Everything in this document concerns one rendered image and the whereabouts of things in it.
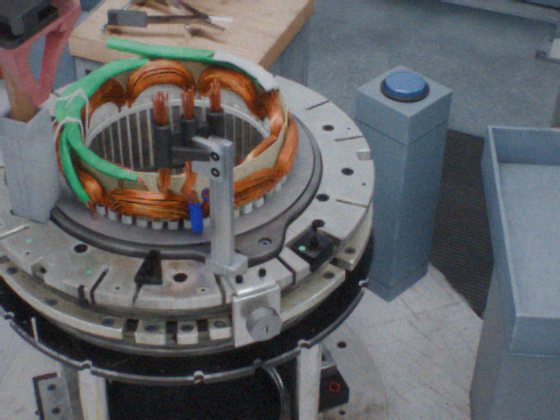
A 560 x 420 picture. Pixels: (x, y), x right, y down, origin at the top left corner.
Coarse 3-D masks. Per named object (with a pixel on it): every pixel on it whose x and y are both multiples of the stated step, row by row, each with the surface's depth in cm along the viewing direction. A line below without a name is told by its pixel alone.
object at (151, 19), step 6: (150, 18) 106; (156, 18) 106; (162, 18) 106; (168, 18) 106; (174, 18) 106; (180, 18) 107; (186, 18) 107; (192, 18) 107; (150, 24) 107; (156, 24) 107; (162, 24) 107; (168, 24) 107
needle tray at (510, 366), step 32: (512, 128) 97; (544, 128) 97; (512, 160) 99; (544, 160) 99; (512, 192) 96; (544, 192) 96; (512, 224) 92; (544, 224) 92; (512, 256) 89; (544, 256) 89; (512, 288) 80; (544, 288) 86; (512, 320) 79; (544, 320) 78; (480, 352) 103; (512, 352) 80; (544, 352) 80; (480, 384) 102; (512, 384) 93; (544, 384) 93; (480, 416) 101; (512, 416) 96; (544, 416) 96
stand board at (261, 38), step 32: (128, 0) 114; (192, 0) 115; (256, 0) 115; (288, 0) 115; (96, 32) 109; (128, 32) 109; (160, 32) 109; (224, 32) 109; (256, 32) 110; (288, 32) 111
